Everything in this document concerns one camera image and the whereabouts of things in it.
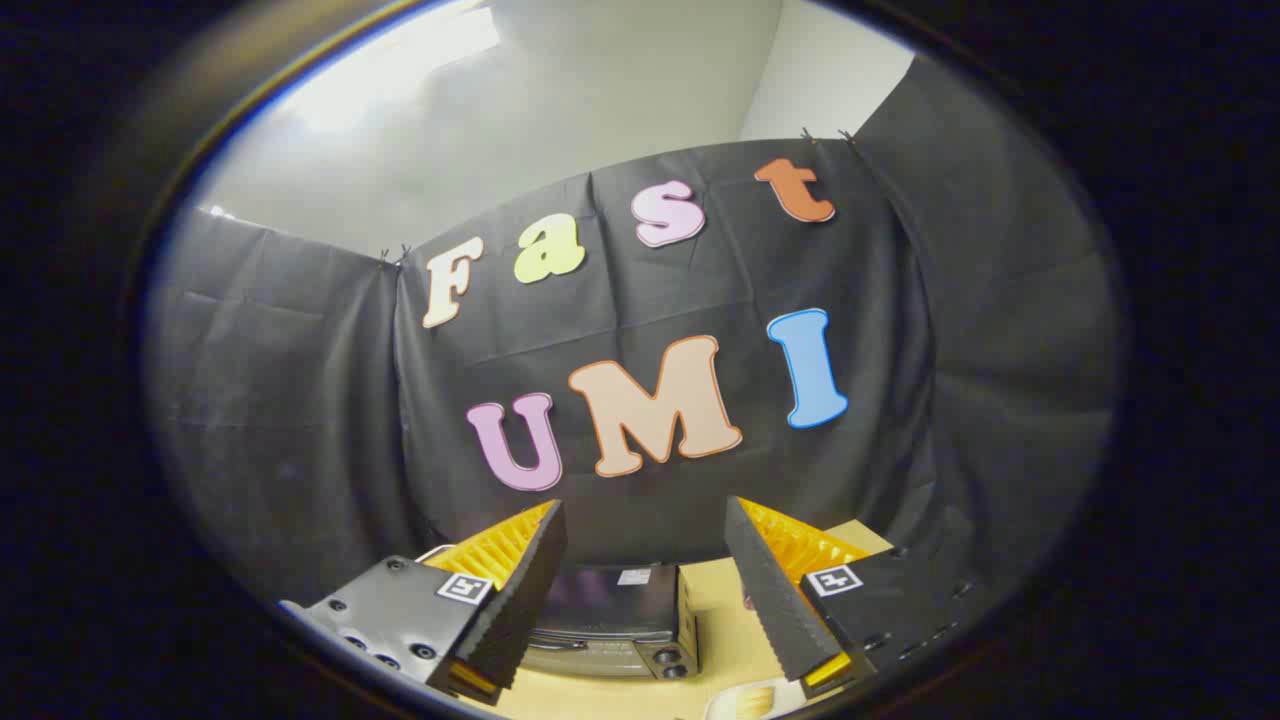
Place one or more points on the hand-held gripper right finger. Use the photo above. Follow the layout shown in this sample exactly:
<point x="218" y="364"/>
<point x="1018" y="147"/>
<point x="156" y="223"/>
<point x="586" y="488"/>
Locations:
<point x="770" y="600"/>

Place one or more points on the black toaster oven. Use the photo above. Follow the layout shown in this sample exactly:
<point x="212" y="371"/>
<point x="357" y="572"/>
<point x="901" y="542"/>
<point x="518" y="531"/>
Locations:
<point x="610" y="600"/>

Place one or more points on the white square plate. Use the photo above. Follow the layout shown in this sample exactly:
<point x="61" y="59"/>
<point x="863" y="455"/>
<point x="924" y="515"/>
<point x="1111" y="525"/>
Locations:
<point x="720" y="708"/>

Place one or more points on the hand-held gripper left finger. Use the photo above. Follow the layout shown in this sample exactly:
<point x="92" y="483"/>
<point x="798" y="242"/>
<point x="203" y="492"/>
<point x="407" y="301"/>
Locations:
<point x="525" y="590"/>

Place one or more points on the spiral pastry roll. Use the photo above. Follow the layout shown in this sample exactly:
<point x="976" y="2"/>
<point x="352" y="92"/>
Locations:
<point x="756" y="702"/>

